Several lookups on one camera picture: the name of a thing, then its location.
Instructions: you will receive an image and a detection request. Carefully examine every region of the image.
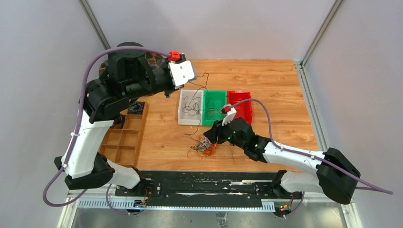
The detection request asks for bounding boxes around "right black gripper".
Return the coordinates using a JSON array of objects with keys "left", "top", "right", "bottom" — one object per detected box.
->
[{"left": 204, "top": 116, "right": 246, "bottom": 150}]

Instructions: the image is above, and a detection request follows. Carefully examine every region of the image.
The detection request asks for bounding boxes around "cable bundle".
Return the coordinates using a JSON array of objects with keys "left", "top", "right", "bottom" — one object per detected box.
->
[{"left": 186, "top": 134, "right": 219, "bottom": 160}]

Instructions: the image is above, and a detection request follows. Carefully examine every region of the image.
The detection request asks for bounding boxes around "orange cable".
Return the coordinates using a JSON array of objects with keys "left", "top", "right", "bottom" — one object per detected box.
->
[{"left": 205, "top": 107, "right": 226, "bottom": 122}]

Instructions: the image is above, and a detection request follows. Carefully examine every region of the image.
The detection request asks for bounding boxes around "black cable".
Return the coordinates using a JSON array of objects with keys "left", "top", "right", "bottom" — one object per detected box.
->
[{"left": 181, "top": 72, "right": 210, "bottom": 137}]

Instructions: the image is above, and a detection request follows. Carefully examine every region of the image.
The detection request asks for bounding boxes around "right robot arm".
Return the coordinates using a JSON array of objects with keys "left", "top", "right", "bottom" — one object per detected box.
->
[{"left": 203, "top": 118, "right": 361, "bottom": 204}]

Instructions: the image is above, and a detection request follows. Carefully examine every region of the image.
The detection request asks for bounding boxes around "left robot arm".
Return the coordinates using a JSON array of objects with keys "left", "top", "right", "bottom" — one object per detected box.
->
[{"left": 55, "top": 42, "right": 195, "bottom": 196}]

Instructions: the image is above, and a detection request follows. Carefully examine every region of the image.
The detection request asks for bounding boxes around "plaid cloth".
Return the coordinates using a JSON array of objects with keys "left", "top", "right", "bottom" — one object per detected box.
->
[{"left": 98, "top": 52, "right": 164, "bottom": 76}]

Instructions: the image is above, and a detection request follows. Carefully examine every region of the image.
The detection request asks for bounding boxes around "white plastic bin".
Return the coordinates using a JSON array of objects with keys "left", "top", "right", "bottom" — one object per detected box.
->
[{"left": 177, "top": 89, "right": 204, "bottom": 125}]

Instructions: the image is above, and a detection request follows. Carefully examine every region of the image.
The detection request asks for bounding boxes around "green plastic bin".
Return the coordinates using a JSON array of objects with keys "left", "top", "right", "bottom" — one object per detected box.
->
[{"left": 201, "top": 90, "right": 228, "bottom": 126}]

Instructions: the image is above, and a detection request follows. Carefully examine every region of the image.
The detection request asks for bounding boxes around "green patterned fabric roll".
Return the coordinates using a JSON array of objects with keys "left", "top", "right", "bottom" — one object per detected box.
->
[{"left": 127, "top": 101, "right": 145, "bottom": 115}]

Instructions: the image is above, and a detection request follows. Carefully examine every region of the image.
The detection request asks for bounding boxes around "red plastic bin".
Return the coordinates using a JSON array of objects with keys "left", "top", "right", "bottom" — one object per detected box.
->
[{"left": 227, "top": 91, "right": 253, "bottom": 124}]

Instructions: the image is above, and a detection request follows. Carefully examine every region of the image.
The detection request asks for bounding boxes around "brown fabric roll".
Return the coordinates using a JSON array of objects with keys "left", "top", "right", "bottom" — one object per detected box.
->
[{"left": 110, "top": 114, "right": 125, "bottom": 129}]

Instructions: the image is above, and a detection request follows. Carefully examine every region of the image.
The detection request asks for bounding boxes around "wooden compartment tray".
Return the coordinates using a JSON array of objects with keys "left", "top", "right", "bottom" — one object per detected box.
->
[{"left": 98, "top": 101, "right": 149, "bottom": 167}]

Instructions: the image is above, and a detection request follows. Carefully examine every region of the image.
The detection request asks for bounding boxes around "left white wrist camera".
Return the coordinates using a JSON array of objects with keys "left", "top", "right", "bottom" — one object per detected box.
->
[{"left": 168, "top": 60, "right": 197, "bottom": 89}]

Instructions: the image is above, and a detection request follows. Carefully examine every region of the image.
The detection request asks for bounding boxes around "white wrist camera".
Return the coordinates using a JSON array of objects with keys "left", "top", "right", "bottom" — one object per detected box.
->
[
  {"left": 221, "top": 104, "right": 237, "bottom": 126},
  {"left": 168, "top": 60, "right": 197, "bottom": 89}
]

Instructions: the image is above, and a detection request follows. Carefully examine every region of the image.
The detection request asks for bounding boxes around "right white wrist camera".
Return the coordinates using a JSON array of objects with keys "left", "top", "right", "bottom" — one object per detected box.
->
[{"left": 221, "top": 104, "right": 237, "bottom": 126}]

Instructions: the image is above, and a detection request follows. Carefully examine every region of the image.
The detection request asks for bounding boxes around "aluminium front rail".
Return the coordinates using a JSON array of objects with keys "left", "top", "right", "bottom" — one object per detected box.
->
[{"left": 58, "top": 186, "right": 362, "bottom": 228}]

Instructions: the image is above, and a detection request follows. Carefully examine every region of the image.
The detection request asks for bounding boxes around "left aluminium frame post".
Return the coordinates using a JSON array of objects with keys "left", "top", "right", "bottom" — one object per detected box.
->
[{"left": 78, "top": 0, "right": 111, "bottom": 50}]

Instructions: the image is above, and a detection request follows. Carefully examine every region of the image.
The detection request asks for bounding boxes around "aluminium frame post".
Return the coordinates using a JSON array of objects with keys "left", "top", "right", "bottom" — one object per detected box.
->
[
  {"left": 300, "top": 0, "right": 344, "bottom": 67},
  {"left": 78, "top": 0, "right": 111, "bottom": 50}
]

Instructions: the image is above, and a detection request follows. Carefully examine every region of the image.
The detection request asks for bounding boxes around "right aluminium frame post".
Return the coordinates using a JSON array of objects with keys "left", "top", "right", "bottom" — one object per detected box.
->
[{"left": 300, "top": 0, "right": 344, "bottom": 67}]

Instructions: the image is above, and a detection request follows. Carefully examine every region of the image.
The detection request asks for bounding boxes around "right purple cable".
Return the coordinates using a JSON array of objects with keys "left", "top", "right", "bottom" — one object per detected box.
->
[{"left": 221, "top": 98, "right": 394, "bottom": 219}]

